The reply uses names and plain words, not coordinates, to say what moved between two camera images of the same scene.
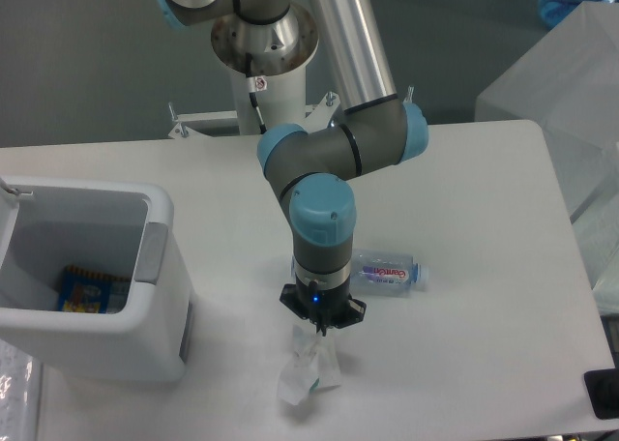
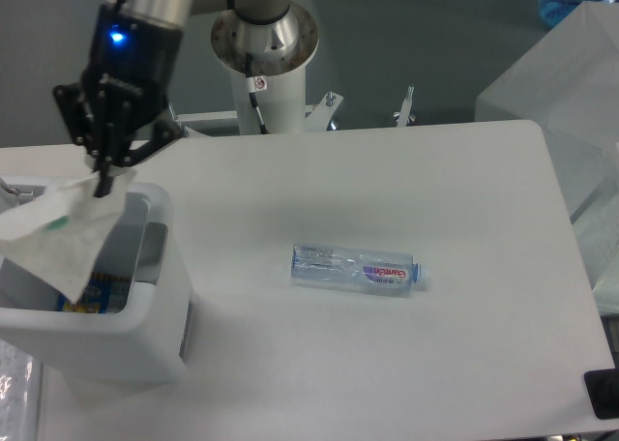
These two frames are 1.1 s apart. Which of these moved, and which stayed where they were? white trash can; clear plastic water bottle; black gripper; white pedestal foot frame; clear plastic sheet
Moved: black gripper
Stayed: white trash can; clear plastic sheet; white pedestal foot frame; clear plastic water bottle
